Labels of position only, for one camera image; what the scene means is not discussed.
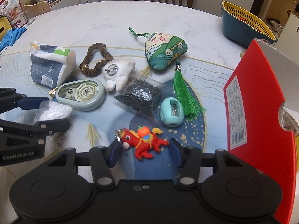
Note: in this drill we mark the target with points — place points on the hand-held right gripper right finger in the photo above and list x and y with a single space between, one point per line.
175 152

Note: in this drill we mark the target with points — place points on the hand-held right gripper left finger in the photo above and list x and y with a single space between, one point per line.
115 155

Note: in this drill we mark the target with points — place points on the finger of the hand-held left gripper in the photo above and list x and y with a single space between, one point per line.
55 124
32 103

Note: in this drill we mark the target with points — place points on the bag of white beads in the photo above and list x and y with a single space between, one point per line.
55 112

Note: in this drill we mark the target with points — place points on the teal pencil sharpener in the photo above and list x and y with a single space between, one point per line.
171 114

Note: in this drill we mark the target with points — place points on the light green correction tape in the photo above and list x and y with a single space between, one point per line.
86 95

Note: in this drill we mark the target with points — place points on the white and blue packet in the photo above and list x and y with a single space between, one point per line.
50 60

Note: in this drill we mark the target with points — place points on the bag of black beads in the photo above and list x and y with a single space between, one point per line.
140 95

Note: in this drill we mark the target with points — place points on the white plush brooch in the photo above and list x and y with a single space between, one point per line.
121 74

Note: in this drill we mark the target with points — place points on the red cardboard box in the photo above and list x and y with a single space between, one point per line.
257 98

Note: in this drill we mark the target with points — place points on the blue glove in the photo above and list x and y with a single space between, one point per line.
10 36

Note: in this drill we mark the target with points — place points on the clear drinking glass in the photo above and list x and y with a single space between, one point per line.
29 17

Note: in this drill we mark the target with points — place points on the light wooden chair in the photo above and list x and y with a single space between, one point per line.
38 7

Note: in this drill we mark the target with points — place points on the red snack bag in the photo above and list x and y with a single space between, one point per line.
12 9

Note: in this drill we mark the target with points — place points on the green tasselled fabric sachet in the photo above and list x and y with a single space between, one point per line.
163 51

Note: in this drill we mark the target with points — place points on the wooden stick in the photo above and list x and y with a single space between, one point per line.
242 53

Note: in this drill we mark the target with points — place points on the blue plastic basin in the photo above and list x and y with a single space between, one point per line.
236 31

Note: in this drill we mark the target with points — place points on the yellow strainer basket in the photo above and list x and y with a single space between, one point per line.
251 14

